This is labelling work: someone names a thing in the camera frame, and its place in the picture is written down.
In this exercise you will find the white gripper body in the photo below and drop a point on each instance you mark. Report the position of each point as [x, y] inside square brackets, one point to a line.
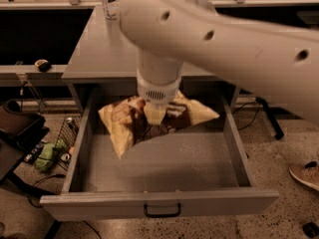
[158, 92]

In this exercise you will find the black wire basket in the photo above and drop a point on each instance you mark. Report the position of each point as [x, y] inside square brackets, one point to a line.
[69, 138]

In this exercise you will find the brown sneaker shoe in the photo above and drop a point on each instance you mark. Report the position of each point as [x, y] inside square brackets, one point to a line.
[307, 174]

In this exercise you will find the black yellow tape measure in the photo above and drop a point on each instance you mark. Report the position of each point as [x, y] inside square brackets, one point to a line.
[43, 65]

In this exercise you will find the black stand leg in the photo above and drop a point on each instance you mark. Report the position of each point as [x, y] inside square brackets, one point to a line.
[278, 131]

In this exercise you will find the clear water bottle on counter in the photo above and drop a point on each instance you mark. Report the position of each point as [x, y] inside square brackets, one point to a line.
[110, 8]

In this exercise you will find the soda can in basket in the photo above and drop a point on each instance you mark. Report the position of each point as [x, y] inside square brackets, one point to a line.
[71, 124]

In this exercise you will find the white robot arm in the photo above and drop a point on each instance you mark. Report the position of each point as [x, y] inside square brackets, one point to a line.
[276, 62]

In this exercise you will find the grey open top drawer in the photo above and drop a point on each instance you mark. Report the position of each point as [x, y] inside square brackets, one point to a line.
[204, 168]

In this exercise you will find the black drawer handle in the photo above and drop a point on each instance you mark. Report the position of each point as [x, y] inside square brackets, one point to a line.
[171, 211]

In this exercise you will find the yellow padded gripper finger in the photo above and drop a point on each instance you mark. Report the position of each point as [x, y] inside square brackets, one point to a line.
[154, 113]

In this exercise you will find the green chip bag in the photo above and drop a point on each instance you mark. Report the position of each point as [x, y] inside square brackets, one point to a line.
[50, 155]

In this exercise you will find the dark brown bag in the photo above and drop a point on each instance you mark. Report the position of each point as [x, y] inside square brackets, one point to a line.
[19, 128]

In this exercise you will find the black object on floor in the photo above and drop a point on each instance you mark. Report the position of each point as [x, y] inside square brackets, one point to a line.
[311, 229]

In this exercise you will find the brown sea salt chip bag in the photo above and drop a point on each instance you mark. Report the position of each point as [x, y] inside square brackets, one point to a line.
[127, 124]

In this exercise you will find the grey cabinet counter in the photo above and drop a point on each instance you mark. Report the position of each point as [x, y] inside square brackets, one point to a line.
[104, 59]

